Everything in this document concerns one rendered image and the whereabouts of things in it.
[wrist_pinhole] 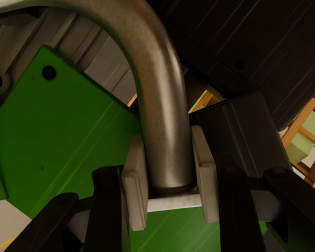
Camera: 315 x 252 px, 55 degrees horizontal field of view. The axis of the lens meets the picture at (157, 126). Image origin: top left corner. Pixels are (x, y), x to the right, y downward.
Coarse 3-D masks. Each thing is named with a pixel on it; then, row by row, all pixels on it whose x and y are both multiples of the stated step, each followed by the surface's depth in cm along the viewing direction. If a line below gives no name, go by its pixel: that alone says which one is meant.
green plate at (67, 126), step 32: (32, 64) 21; (64, 64) 21; (32, 96) 22; (64, 96) 22; (96, 96) 21; (0, 128) 22; (32, 128) 22; (64, 128) 22; (96, 128) 22; (128, 128) 22; (0, 160) 23; (32, 160) 23; (64, 160) 22; (96, 160) 22; (32, 192) 23; (128, 224) 23; (160, 224) 23; (192, 224) 22
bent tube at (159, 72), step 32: (0, 0) 18; (32, 0) 18; (64, 0) 17; (96, 0) 17; (128, 0) 17; (128, 32) 17; (160, 32) 17; (160, 64) 17; (160, 96) 17; (160, 128) 17; (160, 160) 18; (192, 160) 18; (160, 192) 18; (192, 192) 17
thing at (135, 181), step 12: (132, 144) 18; (132, 156) 16; (144, 156) 18; (132, 168) 14; (144, 168) 18; (132, 180) 14; (144, 180) 17; (132, 192) 14; (144, 192) 16; (132, 204) 14; (144, 204) 15; (132, 216) 14; (144, 216) 15; (132, 228) 14
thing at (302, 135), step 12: (204, 96) 314; (312, 108) 344; (300, 120) 324; (312, 120) 337; (288, 132) 311; (300, 132) 323; (312, 132) 328; (288, 144) 309; (300, 144) 315; (312, 144) 319; (288, 156) 328; (300, 156) 317; (300, 168) 353; (312, 168) 349; (312, 180) 286
